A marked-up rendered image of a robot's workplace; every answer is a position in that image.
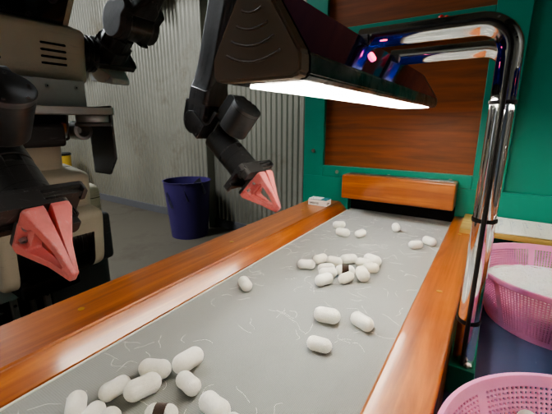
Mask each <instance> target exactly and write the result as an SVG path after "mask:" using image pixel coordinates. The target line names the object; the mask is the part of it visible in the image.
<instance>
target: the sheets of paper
mask: <svg viewBox="0 0 552 414"><path fill-rule="evenodd" d="M497 219H498V223H497V224H496V227H495V232H497V233H503V234H509V235H516V236H523V237H534V238H541V239H548V240H552V224H550V223H538V222H532V221H526V220H519V219H513V218H500V217H497Z"/></svg>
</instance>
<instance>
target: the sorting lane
mask: <svg viewBox="0 0 552 414"><path fill-rule="evenodd" d="M335 221H343V222H345V224H346V225H345V227H344V228H346V229H348V230H349V231H350V235H349V236H348V237H342V236H339V235H337V233H336V229H337V228H334V226H333V222H335ZM393 223H398V224H399V226H400V231H399V232H394V231H393V229H392V224H393ZM449 226H450V224H446V223H435V222H429V221H423V220H417V219H411V218H400V217H394V216H388V215H382V214H372V213H366V212H360V211H354V210H348V209H347V210H345V211H343V212H342V213H341V214H338V215H336V216H335V217H333V218H331V219H330V220H328V221H326V222H325V223H322V224H321V225H320V226H318V227H316V228H314V229H312V230H310V231H309V232H307V233H305V234H303V235H302V236H300V237H298V238H297V239H295V240H293V241H291V242H289V243H288V244H287V245H285V246H282V247H281V248H279V249H277V250H276V251H274V252H272V253H270V254H269V255H267V256H265V257H264V258H262V259H260V260H258V261H256V262H255V263H253V264H251V265H249V266H247V267H246V268H244V269H243V270H241V271H239V272H237V273H236V274H234V275H232V276H231V277H229V278H226V279H225V280H223V281H222V282H220V283H218V284H216V285H214V286H213V287H211V288H209V289H208V290H206V291H204V292H202V293H201V294H199V295H198V296H196V297H193V298H192V299H190V300H189V301H187V302H185V303H183V304H181V305H180V306H178V307H176V308H175V309H173V310H171V311H169V312H168V313H166V314H164V315H162V316H160V317H159V318H158V319H156V320H154V321H152V322H150V323H148V324H147V325H145V326H143V327H142V328H140V329H138V330H136V331H135V332H133V333H131V334H129V335H127V336H126V337H125V338H122V339H120V340H119V341H117V342H115V343H114V344H112V345H110V346H109V347H106V348H105V349H104V350H102V351H100V352H98V353H96V354H94V355H93V356H91V357H89V358H87V359H86V360H84V361H82V362H81V363H79V364H77V365H75V366H73V367H72V368H70V369H69V370H66V371H65V372H63V373H61V374H60V375H58V376H56V377H54V378H53V379H51V380H49V381H48V382H46V383H44V384H42V385H40V386H39V387H37V388H36V389H33V390H31V391H30V392H28V393H26V394H25V395H23V396H21V397H20V398H18V399H16V400H15V401H13V402H10V403H9V404H7V405H6V406H4V407H2V408H0V414H64V410H65V406H66V400H67V397H68V396H69V394H70V393H72V392H73V391H76V390H83V391H85V392H86V394H87V397H88V399H87V407H88V406H89V405H90V404H91V403H92V402H93V401H97V400H100V399H99V397H98V392H99V389H100V387H101V386H102V385H103V384H105V383H107V382H108V381H110V380H113V379H115V378H116V377H118V376H119V375H127V376H129V377H130V379H131V380H133V379H135V378H137V377H140V374H139V371H138V368H139V365H140V363H141V362H142V361H143V360H144V359H146V358H155V359H166V360H168V361H169V362H170V364H171V365H172V362H173V358H174V357H175V356H176V355H178V354H179V353H181V352H184V351H185V350H186V349H188V348H190V347H200V348H201V349H202V351H203V353H204V358H203V361H202V362H201V363H200V364H199V365H198V366H196V367H194V368H193V369H191V370H189V371H190V372H191V373H192V374H193V375H194V376H195V377H197V378H198V379H199V380H200V382H201V389H200V391H199V393H198V394H197V395H196V396H193V397H190V396H187V395H186V394H185V393H184V392H183V391H182V390H181V389H180V388H178V387H177V385H176V377H177V375H178V374H177V373H175V372H174V371H173V368H172V370H171V373H170V375H169V376H168V377H167V378H165V379H162V383H161V386H160V388H159V390H158V391H157V392H156V393H153V394H151V395H150V396H147V397H145V398H142V399H141V400H139V401H137V402H128V401H127V400H126V399H125V398H124V397H123V394H121V395H119V396H118V397H116V398H115V399H113V400H112V401H110V402H104V403H105V405H106V408H107V407H111V406H115V407H118V408H119V409H120V410H121V413H122V414H145V409H146V408H147V407H148V406H149V405H150V404H151V403H172V404H174V405H175V406H176V407H177V409H178V414H204V413H203V412H202V411H201V410H200V408H199V398H200V396H201V394H202V393H204V392H205V391H208V390H213V391H215V392H216V393H217V394H218V395H219V396H220V397H222V398H224V399H226V400H227V401H228V402H229V404H230V406H231V412H237V413H238V414H360V412H361V409H362V408H363V406H364V404H365V402H366V399H367V397H368V395H369V393H370V391H371V389H372V387H373V385H374V383H375V380H376V378H377V376H378V374H379V372H380V370H381V368H382V366H383V364H384V362H385V359H386V357H387V355H388V354H389V351H390V349H391V347H392V346H393V343H394V341H395V338H396V337H397V335H398V332H399V330H400V329H401V327H402V325H403V322H404V320H405V319H406V316H407V313H408V311H409V310H410V308H411V306H412V303H413V302H414V300H415V298H416V295H417V293H418V291H419V289H420V287H421V285H422V283H423V281H424V279H425V277H426V274H427V272H428V270H429V268H430V266H431V264H432V262H433V260H434V258H435V255H436V253H437V251H438V249H439V247H440V245H441V243H442V241H443V239H444V237H445V234H446V232H447V231H448V229H449ZM360 229H364V230H366V235H365V236H364V237H356V236H355V231H357V230H360ZM424 236H429V237H433V238H434V239H435V240H436V241H437V243H436V245H435V246H429V245H426V244H425V243H423V247H422V248H420V249H411V248H410V247H409V246H408V243H409V242H410V241H422V238H423V237H424ZM422 242H423V241H422ZM323 253H324V254H326V255H327V256H330V255H331V256H336V257H341V256H342V255H345V254H355V255H356V256H357V258H360V257H361V258H364V255H365V254H367V253H371V254H372V255H377V256H378V257H379V258H380V259H381V261H382V262H381V265H380V266H379V271H378V272H377V273H370V278H369V280H368V281H366V282H361V281H360V280H359V279H358V278H357V275H356V272H355V273H354V279H353V280H352V281H351V282H350V283H345V284H342V283H340V282H339V281H338V276H339V275H336V277H334V278H333V282H332V283H330V284H327V285H324V286H322V287H319V286H317V285H316V284H315V277H316V276H317V275H319V270H318V266H319V265H320V264H324V263H327V262H324V263H320V264H315V267H314V268H313V269H300V268H299V267H298V265H297V263H298V261H299V260H301V259H303V260H313V257H314V255H319V254H323ZM241 276H247V277H248V278H249V280H250V281H251V282H252V289H251V290H250V291H249V292H244V291H243V290H242V289H241V287H240V286H239V285H238V279H239V278H240V277H241ZM319 306H324V307H329V308H334V309H336V310H338V311H339V313H340V315H341V318H340V321H339V322H338V323H337V324H327V323H322V322H319V321H317V320H316V319H315V317H314V310H315V308H317V307H319ZM354 311H360V312H361V313H363V314H364V315H367V316H369V317H370V318H371V319H372V320H373V321H374V328H373V329H372V330H371V331H370V332H365V331H363V330H361V329H359V328H358V327H356V326H355V325H354V324H352V322H351V320H350V317H351V314H352V313H353V312H354ZM311 335H315V336H319V337H322V338H327V339H328V340H329V341H330V342H331V343H332V350H331V351H330V352H329V353H321V352H316V351H312V350H310V349H309V348H308V347H307V344H306V342H307V339H308V338H309V337H310V336H311ZM100 401H101V400H100Z"/></svg>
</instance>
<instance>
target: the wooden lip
mask: <svg viewBox="0 0 552 414"><path fill-rule="evenodd" d="M457 192H458V181H453V180H443V179H433V178H422V177H402V176H392V175H382V174H371V173H361V172H349V173H346V174H343V179H342V198H348V199H356V200H368V201H375V202H382V203H389V204H396V205H408V206H415V207H422V208H429V209H441V210H448V211H453V209H454V207H455V205H456V199H457Z"/></svg>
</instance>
